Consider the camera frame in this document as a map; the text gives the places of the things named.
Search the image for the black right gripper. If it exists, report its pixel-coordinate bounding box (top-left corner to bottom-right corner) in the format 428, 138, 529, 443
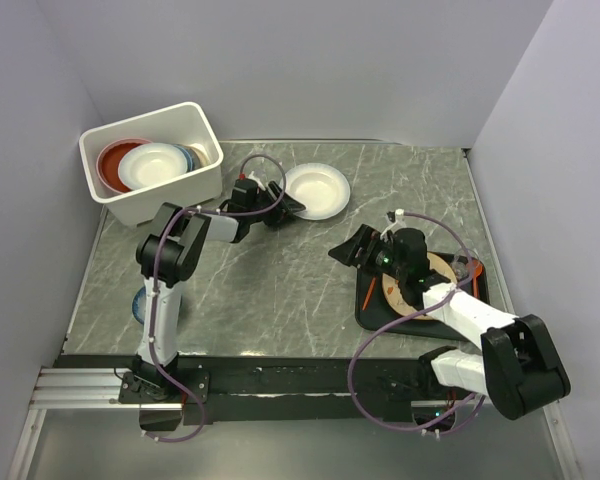
328, 224, 407, 282

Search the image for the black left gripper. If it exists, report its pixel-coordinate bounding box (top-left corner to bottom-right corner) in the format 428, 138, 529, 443
248, 182, 306, 231

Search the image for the white deep plate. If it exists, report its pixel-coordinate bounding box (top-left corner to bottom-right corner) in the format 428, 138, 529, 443
118, 142, 190, 190
285, 163, 351, 221

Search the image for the beige floral plate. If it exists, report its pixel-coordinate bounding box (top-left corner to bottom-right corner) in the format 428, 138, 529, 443
190, 143, 215, 169

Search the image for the red plate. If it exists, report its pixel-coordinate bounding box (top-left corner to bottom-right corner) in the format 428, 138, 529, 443
96, 138, 149, 194

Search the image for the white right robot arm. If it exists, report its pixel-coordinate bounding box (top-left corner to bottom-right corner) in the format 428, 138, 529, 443
328, 224, 571, 420

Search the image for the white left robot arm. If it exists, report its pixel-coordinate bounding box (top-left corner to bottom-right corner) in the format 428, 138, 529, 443
128, 176, 306, 402

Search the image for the white plastic bin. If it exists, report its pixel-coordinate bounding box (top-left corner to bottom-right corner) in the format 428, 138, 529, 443
78, 101, 224, 227

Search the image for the orange fork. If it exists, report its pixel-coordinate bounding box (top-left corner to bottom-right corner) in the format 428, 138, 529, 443
361, 276, 377, 311

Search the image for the beige plate on tray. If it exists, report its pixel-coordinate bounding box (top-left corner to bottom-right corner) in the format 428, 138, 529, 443
382, 252, 457, 317

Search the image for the black tray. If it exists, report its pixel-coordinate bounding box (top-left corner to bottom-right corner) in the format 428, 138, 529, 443
354, 252, 489, 341

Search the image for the clear glass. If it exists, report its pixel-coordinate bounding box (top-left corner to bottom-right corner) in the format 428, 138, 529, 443
450, 249, 479, 280

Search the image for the orange spoon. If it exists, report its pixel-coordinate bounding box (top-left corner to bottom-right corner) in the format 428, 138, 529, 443
467, 259, 484, 300

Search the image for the blue white patterned bowl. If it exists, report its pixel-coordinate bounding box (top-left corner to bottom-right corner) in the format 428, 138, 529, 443
131, 286, 147, 325

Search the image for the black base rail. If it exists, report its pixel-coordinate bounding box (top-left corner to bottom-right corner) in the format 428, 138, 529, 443
118, 356, 469, 431

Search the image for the aluminium frame rail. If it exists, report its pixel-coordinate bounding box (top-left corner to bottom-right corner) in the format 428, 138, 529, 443
7, 367, 583, 479

